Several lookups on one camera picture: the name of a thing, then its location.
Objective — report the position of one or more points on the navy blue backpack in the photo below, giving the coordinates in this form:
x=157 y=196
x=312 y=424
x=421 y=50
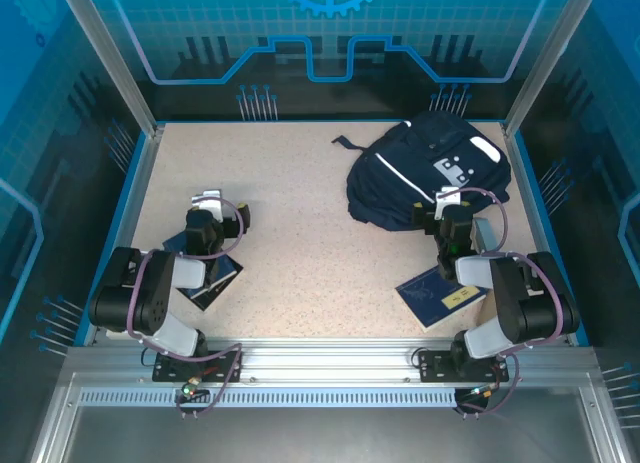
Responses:
x=400 y=183

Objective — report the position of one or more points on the blue book with yellow label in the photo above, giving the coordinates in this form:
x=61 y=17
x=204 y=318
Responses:
x=430 y=303

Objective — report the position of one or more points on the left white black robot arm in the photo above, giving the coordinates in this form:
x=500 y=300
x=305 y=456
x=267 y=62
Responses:
x=130 y=293

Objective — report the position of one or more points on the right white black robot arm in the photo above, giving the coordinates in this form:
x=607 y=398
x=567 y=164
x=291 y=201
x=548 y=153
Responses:
x=530 y=308

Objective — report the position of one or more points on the left connector with green light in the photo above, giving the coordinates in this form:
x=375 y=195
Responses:
x=190 y=389

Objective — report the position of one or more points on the connector with green light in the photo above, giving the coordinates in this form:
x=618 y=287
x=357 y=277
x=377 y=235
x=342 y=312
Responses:
x=190 y=389
x=482 y=392

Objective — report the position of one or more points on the right connector with green light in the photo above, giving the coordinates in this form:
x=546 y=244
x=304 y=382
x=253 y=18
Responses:
x=482 y=392

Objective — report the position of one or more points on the steel bottom panel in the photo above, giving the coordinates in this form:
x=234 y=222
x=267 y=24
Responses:
x=325 y=438

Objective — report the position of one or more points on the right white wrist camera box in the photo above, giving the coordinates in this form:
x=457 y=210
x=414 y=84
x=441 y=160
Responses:
x=446 y=198

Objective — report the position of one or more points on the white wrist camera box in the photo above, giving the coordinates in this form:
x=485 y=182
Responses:
x=446 y=198
x=207 y=200

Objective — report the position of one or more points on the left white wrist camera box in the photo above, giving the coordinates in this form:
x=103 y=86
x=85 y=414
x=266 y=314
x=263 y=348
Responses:
x=207 y=200

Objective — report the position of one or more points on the right aluminium side rail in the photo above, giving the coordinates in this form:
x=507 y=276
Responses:
x=524 y=183

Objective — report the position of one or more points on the aluminium side rail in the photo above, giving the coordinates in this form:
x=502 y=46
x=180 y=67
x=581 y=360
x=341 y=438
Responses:
x=137 y=183
x=524 y=183

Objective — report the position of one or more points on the left aluminium side rail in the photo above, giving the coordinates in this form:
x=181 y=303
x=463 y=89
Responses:
x=137 y=183

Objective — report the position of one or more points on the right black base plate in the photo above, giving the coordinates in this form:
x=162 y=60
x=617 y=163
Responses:
x=432 y=365

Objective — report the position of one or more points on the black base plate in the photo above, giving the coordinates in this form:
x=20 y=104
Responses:
x=165 y=370
x=432 y=365

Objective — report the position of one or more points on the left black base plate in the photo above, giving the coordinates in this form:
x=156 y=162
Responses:
x=165 y=370

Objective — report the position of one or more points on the aluminium mounting rail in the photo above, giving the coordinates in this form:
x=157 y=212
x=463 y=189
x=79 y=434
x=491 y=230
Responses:
x=325 y=360

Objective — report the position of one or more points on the right aluminium frame post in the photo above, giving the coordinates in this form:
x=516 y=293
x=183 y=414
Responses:
x=545 y=58

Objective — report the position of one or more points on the aluminium frame post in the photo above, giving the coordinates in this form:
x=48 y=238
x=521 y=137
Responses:
x=112 y=58
x=545 y=58

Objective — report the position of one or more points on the left aluminium frame post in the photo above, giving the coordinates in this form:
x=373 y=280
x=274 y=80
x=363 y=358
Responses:
x=112 y=58

